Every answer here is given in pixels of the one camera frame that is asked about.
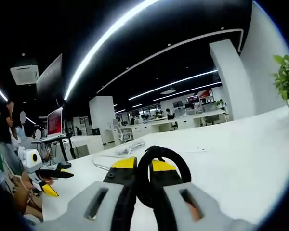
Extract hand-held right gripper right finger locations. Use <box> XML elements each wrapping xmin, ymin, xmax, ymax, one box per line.
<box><xmin>149</xmin><ymin>160</ymin><xmax>255</xmax><ymax>231</ymax></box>

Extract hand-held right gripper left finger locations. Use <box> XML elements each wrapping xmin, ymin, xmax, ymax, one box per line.
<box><xmin>36</xmin><ymin>156</ymin><xmax>138</xmax><ymax>231</ymax></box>

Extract black charger cable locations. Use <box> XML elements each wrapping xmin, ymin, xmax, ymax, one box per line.
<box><xmin>136</xmin><ymin>145</ymin><xmax>192</xmax><ymax>210</ymax></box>

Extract long ceiling light strip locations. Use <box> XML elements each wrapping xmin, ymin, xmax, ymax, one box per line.
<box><xmin>63</xmin><ymin>0</ymin><xmax>161</xmax><ymax>101</ymax></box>

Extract person's left hand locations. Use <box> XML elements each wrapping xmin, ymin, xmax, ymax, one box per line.
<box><xmin>21</xmin><ymin>172</ymin><xmax>43</xmax><ymax>193</ymax></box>

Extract monitor with red screen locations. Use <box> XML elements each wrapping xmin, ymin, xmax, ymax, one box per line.
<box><xmin>47</xmin><ymin>106</ymin><xmax>64</xmax><ymax>136</ymax></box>

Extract white office chair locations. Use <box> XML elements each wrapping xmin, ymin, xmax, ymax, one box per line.
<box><xmin>112</xmin><ymin>124</ymin><xmax>133</xmax><ymax>143</ymax></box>

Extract ceiling air conditioner unit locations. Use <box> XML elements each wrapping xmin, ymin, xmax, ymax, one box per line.
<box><xmin>10</xmin><ymin>64</ymin><xmax>39</xmax><ymax>85</ymax></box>

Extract dark hanging ceiling panel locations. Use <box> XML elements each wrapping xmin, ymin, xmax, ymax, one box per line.
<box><xmin>36</xmin><ymin>53</ymin><xmax>64</xmax><ymax>97</ymax></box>

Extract row of white office desks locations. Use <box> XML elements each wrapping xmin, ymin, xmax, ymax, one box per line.
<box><xmin>105</xmin><ymin>109</ymin><xmax>229</xmax><ymax>145</ymax></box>

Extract green plant in white pot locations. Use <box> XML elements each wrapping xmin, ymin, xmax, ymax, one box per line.
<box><xmin>271</xmin><ymin>54</ymin><xmax>289</xmax><ymax>112</ymax></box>

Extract white power strip cable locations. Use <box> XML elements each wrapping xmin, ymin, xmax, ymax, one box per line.
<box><xmin>92</xmin><ymin>139</ymin><xmax>146</xmax><ymax>170</ymax></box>

